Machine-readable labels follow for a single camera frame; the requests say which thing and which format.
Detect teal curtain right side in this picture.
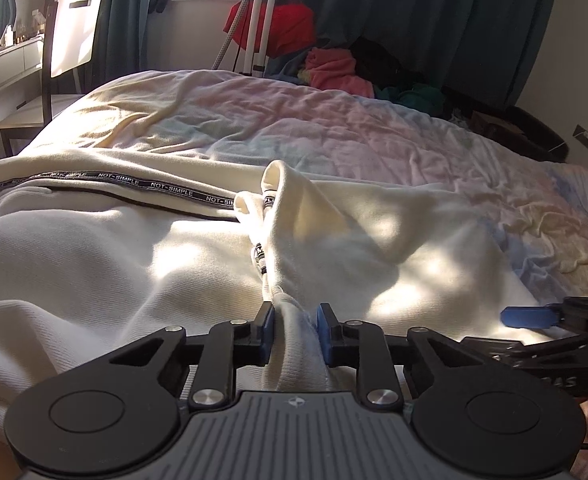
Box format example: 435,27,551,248
300,0,554,106

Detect green crumpled garment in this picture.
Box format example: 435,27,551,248
374,84,446,117

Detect white vanity desk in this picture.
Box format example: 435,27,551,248
0,34,47,131

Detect wall power outlet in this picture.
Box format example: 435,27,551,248
572,125,588,150

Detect pink crumpled garment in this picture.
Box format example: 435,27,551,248
299,48,374,99

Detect pastel pink bed quilt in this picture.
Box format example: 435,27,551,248
0,68,588,480

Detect cream white sweatpants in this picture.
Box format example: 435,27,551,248
0,148,534,437

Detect teal curtain beside desk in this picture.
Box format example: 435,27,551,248
46,0,149,93

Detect dark wood white-seat chair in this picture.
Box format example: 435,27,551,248
0,0,102,156

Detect red cloth bundle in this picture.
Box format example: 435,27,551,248
223,0,317,58

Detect white folding tripod stand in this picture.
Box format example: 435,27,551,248
211,0,277,77

